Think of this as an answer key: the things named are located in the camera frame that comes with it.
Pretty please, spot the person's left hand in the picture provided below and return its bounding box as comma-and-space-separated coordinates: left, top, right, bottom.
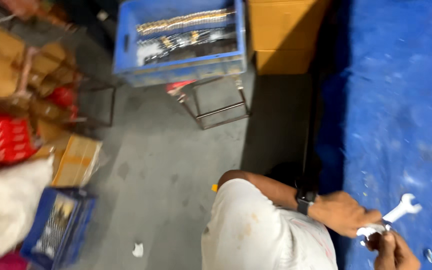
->
309, 191, 383, 239

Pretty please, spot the person's right hand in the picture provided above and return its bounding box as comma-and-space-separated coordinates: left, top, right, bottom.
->
365, 231, 422, 270

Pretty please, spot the silver open-end wrench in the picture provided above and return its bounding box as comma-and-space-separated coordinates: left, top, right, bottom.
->
356, 193, 423, 239

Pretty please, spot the black wrist watch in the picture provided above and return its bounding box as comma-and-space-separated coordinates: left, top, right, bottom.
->
295, 188, 318, 217

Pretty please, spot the person's white shirt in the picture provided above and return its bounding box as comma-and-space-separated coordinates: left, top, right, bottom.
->
201, 178, 339, 270

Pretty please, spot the blue table cover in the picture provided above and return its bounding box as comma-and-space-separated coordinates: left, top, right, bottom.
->
315, 0, 432, 270

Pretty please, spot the large brown cardboard box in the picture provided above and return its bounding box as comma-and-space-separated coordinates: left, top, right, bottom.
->
247, 0, 331, 76

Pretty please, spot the red object under crate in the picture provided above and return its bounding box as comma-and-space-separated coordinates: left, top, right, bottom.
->
165, 79, 198, 95

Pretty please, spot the blue plastic crate of tools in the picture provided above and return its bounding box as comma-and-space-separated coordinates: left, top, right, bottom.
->
112, 0, 248, 88

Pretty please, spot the small open cardboard box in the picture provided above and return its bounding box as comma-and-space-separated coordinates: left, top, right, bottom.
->
35, 134, 103, 188

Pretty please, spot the dark blue box of tools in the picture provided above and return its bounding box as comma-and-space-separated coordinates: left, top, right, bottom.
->
20, 186, 98, 270

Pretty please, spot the white sack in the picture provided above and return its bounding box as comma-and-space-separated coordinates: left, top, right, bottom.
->
0, 155, 55, 264

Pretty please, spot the pink cloth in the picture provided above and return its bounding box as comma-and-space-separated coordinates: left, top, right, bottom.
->
0, 250, 30, 270

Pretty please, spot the stack of red packets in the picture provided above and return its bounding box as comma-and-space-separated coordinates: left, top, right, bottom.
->
0, 112, 40, 166

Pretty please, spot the heap of brown cardboard boxes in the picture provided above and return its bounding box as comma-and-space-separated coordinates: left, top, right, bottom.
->
0, 0, 116, 130

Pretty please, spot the metal frame stand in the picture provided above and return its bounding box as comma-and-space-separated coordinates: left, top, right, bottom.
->
176, 75, 253, 131

